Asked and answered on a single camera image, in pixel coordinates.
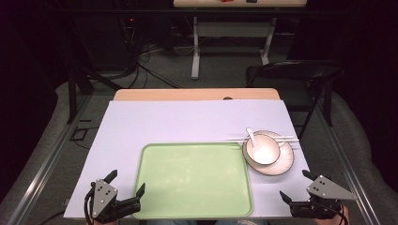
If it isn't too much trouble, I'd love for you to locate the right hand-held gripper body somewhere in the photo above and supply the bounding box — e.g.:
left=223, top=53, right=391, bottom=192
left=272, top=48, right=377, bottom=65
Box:
left=289, top=174, right=358, bottom=220

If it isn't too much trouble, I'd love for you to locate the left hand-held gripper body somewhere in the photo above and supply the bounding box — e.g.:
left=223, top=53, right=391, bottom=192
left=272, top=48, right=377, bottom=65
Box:
left=90, top=178, right=142, bottom=225

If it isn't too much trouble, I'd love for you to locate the person's right hand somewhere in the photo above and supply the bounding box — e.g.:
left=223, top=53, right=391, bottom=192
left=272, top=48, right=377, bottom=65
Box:
left=314, top=207, right=350, bottom=225

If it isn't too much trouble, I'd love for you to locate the white plate with dark rim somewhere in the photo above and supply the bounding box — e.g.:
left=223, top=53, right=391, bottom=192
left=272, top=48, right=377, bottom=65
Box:
left=242, top=129, right=296, bottom=176

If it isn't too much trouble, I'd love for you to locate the white chopstick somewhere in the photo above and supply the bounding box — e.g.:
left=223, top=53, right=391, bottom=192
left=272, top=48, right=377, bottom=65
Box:
left=230, top=138, right=301, bottom=143
left=223, top=135, right=296, bottom=142

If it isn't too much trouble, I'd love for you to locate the white bowl with dark rim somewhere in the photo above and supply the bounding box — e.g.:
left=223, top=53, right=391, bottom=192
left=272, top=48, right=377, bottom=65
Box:
left=244, top=133, right=282, bottom=166

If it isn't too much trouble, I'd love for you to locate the light green plastic tray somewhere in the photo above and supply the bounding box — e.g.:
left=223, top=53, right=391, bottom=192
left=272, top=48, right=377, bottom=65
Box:
left=131, top=142, right=253, bottom=219

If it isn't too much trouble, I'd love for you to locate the white table mat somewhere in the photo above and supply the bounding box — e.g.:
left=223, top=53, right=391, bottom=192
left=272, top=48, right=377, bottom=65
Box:
left=63, top=99, right=311, bottom=219

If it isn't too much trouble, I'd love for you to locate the white ceramic spoon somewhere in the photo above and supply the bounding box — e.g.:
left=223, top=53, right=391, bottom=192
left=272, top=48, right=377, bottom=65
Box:
left=245, top=127, right=260, bottom=150

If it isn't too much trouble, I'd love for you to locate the black metal stand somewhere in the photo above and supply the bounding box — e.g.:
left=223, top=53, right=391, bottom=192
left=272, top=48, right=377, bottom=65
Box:
left=63, top=15, right=124, bottom=125

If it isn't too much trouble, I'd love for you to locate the black folding chair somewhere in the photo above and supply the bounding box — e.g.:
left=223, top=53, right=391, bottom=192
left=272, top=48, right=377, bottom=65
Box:
left=245, top=59, right=345, bottom=141

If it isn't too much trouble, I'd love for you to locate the wooden table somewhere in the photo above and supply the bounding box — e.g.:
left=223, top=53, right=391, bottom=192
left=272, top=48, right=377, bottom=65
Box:
left=112, top=87, right=282, bottom=102

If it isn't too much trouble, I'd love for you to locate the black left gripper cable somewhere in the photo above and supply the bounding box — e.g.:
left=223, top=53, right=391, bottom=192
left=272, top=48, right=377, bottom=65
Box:
left=83, top=182, right=96, bottom=225

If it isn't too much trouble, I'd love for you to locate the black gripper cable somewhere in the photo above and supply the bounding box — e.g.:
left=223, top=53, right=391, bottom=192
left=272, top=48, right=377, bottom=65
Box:
left=83, top=182, right=96, bottom=225
left=331, top=204, right=350, bottom=225

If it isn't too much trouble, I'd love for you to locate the aluminium floor rail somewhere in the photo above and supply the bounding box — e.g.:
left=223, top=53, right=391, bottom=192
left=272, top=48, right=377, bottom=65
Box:
left=7, top=93, right=92, bottom=225
left=314, top=102, right=382, bottom=225

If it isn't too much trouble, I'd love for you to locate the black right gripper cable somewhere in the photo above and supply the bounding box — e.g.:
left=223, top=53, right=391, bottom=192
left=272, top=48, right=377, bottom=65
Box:
left=331, top=204, right=350, bottom=225

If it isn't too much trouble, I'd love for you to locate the black cable loop on floor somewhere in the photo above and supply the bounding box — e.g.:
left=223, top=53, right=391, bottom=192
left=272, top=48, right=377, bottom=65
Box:
left=69, top=118, right=99, bottom=150

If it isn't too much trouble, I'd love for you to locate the bundle of black cables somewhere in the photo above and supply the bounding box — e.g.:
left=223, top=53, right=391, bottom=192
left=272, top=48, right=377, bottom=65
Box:
left=120, top=15, right=184, bottom=91

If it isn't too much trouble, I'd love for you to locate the desk with white metal frame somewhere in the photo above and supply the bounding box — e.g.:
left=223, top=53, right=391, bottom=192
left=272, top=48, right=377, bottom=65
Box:
left=172, top=0, right=309, bottom=81

